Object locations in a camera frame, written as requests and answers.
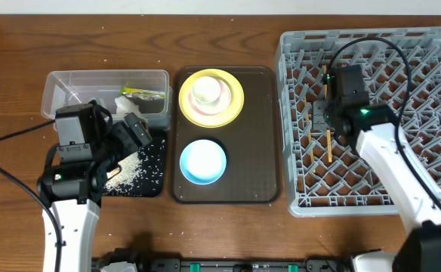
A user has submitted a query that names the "white tissue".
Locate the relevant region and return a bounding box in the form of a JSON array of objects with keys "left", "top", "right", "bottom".
[{"left": 115, "top": 96, "right": 141, "bottom": 117}]

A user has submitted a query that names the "rice pile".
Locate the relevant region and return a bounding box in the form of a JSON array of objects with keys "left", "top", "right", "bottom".
[{"left": 103, "top": 138, "right": 167, "bottom": 190}]

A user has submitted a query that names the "cream white cup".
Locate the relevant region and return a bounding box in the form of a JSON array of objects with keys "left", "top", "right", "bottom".
[{"left": 192, "top": 76, "right": 221, "bottom": 104}]

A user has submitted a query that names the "wooden chopstick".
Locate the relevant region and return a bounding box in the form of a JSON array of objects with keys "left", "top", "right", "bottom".
[
  {"left": 304, "top": 96, "right": 316, "bottom": 174},
  {"left": 322, "top": 66, "right": 333, "bottom": 164}
]

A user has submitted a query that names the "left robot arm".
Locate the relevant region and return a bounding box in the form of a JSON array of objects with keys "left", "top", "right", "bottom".
[{"left": 38, "top": 113, "right": 151, "bottom": 271}]

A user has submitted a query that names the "light blue bowl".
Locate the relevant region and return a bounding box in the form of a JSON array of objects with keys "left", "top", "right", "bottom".
[{"left": 179, "top": 139, "right": 227, "bottom": 185}]

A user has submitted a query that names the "black plastic tray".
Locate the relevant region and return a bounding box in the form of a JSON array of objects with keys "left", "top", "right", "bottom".
[{"left": 99, "top": 128, "right": 168, "bottom": 198}]

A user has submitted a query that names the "yellow plate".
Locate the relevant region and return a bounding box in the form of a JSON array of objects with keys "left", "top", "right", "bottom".
[{"left": 178, "top": 69, "right": 244, "bottom": 128}]

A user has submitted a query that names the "dark brown serving tray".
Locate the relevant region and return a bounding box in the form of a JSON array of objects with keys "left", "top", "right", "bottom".
[{"left": 169, "top": 66, "right": 282, "bottom": 204}]

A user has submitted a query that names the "pink bowl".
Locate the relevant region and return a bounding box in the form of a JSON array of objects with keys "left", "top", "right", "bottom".
[{"left": 188, "top": 78, "right": 232, "bottom": 116}]

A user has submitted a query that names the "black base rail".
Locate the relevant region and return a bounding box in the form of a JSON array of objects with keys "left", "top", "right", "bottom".
[{"left": 91, "top": 249, "right": 352, "bottom": 272}]

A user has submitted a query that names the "green yellow snack wrapper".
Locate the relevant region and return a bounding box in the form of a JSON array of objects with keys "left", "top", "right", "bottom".
[{"left": 119, "top": 86, "right": 165, "bottom": 101}]

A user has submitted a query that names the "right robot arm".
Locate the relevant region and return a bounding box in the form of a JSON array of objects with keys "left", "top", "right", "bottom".
[{"left": 312, "top": 100, "right": 441, "bottom": 271}]

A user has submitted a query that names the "clear plastic waste bin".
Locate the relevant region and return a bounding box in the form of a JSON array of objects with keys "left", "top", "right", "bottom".
[{"left": 42, "top": 70, "right": 172, "bottom": 130}]

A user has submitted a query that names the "grey plastic dishwasher rack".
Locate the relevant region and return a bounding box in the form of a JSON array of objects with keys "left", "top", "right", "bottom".
[{"left": 275, "top": 26, "right": 441, "bottom": 218}]

